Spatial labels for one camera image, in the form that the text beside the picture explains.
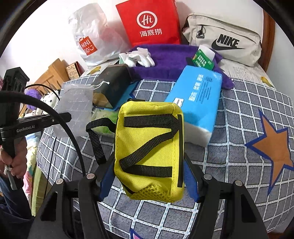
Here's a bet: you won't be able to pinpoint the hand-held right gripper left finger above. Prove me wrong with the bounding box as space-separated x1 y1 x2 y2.
28 152 116 239

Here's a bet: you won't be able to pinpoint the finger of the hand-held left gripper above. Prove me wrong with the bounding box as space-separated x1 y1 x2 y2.
19 112 72 126

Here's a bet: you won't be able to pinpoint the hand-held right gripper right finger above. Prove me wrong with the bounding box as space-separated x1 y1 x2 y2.
182 153 269 239

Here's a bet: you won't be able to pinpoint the translucent drawstring bag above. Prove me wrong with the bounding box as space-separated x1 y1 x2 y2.
54 81 108 138

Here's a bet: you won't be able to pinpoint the yellow pouch with black straps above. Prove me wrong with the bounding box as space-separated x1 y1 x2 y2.
86 99 185 204

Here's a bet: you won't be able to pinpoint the white gloves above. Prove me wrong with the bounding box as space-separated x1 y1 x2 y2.
119 47 155 68

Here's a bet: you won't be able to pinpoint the green tissue packet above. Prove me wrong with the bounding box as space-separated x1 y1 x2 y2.
186 49 215 70

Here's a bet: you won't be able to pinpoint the light green soft packet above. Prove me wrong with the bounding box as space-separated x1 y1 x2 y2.
91 107 120 135

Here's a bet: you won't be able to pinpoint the person's left hand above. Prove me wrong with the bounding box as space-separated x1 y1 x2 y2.
0 145 28 179

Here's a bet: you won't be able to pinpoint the white spotted plush toy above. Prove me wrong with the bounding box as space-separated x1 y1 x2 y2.
40 92 59 109

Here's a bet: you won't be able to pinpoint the purple fluffy toy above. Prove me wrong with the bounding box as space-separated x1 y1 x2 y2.
25 88 44 111

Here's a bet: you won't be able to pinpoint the wooden headboard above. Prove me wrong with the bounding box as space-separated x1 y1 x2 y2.
33 58 69 92

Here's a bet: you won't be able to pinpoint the patterned brown box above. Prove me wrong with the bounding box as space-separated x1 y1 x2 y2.
66 62 81 77

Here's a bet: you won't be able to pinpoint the dark green tin box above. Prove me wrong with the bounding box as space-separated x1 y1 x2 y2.
92 64 134 108

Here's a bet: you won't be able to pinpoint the pastel printed bed sheet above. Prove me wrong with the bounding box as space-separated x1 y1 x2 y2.
24 133 53 217

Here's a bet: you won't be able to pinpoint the grey checked star blanket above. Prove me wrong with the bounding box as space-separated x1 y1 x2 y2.
37 78 294 239

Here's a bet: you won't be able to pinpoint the blue tissue pack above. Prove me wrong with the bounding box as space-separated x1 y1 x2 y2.
164 65 223 147

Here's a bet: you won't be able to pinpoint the person's leg in jeans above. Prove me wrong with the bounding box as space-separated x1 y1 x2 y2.
0 176 33 220

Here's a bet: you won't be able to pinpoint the white plastic shopping bag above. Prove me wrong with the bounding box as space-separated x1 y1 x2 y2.
68 5 131 67

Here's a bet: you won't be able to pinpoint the red paper bag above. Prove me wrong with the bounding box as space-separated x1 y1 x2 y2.
115 0 182 47

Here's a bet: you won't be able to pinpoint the purple towel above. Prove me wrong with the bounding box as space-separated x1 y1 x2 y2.
125 44 235 90

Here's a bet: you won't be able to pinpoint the bird print bed sheet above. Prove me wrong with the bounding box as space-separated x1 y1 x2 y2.
218 61 276 89

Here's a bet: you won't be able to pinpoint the beige crossbody bag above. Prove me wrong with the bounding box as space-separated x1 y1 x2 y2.
181 13 262 67

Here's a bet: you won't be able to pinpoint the thin black cable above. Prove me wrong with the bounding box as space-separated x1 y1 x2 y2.
25 84 60 191

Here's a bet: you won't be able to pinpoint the brown wooden frame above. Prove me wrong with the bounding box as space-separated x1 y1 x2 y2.
262 10 276 72

